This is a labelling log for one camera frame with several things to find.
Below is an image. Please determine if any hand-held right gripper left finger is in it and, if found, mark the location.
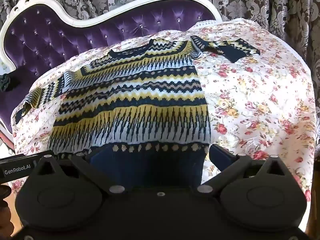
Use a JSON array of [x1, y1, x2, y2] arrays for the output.
[[30, 144, 131, 195]]

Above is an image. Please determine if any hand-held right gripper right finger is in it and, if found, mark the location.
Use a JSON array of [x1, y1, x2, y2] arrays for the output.
[[196, 144, 288, 195]]

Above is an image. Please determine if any navy yellow patterned knit sweater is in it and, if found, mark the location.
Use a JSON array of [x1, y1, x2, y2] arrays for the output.
[[15, 36, 261, 188]]

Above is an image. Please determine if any white floral blanket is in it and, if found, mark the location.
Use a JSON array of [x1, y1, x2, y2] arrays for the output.
[[11, 17, 319, 203]]

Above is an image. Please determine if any dark patterned cloth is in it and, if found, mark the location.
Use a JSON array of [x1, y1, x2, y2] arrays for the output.
[[0, 74, 16, 92]]

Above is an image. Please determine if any white lace cloth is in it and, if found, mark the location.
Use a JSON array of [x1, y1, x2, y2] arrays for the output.
[[190, 19, 225, 30]]

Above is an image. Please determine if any purple tufted sofa white frame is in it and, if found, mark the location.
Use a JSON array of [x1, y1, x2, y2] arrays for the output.
[[0, 0, 223, 135]]

